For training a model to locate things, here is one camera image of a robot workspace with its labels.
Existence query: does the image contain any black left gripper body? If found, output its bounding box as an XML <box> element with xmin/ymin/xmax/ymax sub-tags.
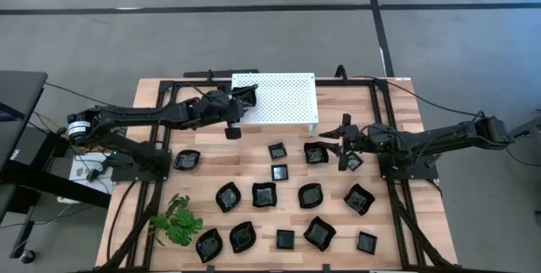
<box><xmin>198</xmin><ymin>90</ymin><xmax>246</xmax><ymax>140</ymax></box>

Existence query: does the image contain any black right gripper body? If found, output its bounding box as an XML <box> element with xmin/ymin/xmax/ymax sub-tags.
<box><xmin>338</xmin><ymin>113</ymin><xmax>375</xmax><ymax>172</ymax></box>

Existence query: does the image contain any black flat bar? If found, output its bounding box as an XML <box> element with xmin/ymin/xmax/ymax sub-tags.
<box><xmin>183</xmin><ymin>68</ymin><xmax>260</xmax><ymax>79</ymax></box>

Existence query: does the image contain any white perforated metal shelf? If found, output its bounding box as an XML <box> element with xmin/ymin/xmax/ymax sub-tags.
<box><xmin>230</xmin><ymin>72</ymin><xmax>320</xmax><ymax>134</ymax></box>

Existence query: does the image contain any green plant in white pot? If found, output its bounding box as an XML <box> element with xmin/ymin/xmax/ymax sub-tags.
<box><xmin>148</xmin><ymin>193</ymin><xmax>204</xmax><ymax>248</ymax></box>

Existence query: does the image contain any white power strip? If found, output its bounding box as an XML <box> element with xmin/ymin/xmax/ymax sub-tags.
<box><xmin>57</xmin><ymin>150</ymin><xmax>116</xmax><ymax>205</ymax></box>

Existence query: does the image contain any black desk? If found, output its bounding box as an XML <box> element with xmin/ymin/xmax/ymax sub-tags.
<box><xmin>0</xmin><ymin>69</ymin><xmax>112</xmax><ymax>265</ymax></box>

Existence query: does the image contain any long black cable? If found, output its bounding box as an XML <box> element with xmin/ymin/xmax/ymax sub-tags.
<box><xmin>335</xmin><ymin>64</ymin><xmax>485</xmax><ymax>118</ymax></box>
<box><xmin>44</xmin><ymin>81</ymin><xmax>133</xmax><ymax>110</ymax></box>

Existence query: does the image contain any black curved cable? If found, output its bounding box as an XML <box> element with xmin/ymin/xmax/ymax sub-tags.
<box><xmin>106</xmin><ymin>179</ymin><xmax>139</xmax><ymax>264</ymax></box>

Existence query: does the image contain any yellow cable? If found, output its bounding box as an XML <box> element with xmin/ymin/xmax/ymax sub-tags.
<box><xmin>34</xmin><ymin>111</ymin><xmax>102</xmax><ymax>156</ymax></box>

